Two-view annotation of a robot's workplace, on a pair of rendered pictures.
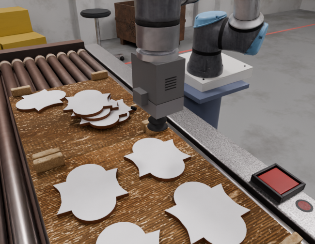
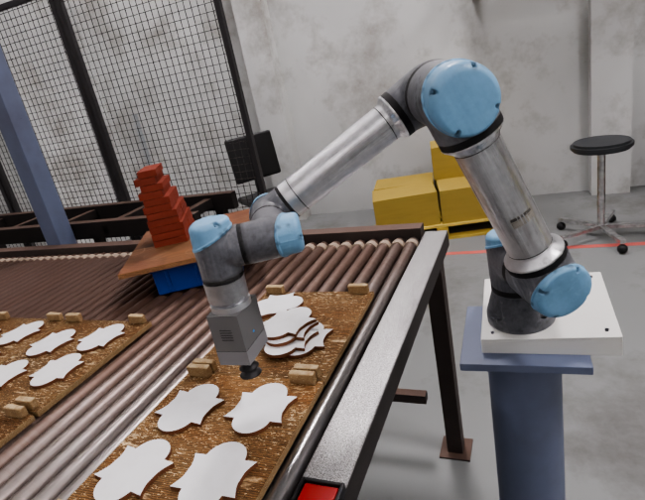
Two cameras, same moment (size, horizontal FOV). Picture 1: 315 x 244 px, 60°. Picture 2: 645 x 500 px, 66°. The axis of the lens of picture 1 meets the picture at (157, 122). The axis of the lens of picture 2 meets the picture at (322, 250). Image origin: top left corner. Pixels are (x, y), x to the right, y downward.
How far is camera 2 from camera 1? 0.84 m
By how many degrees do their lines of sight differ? 51
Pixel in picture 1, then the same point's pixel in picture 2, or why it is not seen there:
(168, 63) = (217, 317)
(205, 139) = (343, 416)
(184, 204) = (210, 457)
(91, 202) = (176, 416)
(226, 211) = (220, 484)
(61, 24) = (559, 157)
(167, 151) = (273, 406)
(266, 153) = not seen: outside the picture
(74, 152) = (227, 370)
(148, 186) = (221, 429)
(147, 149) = (264, 395)
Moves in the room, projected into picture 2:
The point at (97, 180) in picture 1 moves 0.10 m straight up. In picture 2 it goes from (199, 402) to (187, 362)
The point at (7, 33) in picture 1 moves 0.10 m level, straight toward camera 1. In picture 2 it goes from (456, 174) to (454, 177)
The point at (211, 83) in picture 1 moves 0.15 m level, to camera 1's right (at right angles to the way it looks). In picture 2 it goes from (502, 342) to (569, 365)
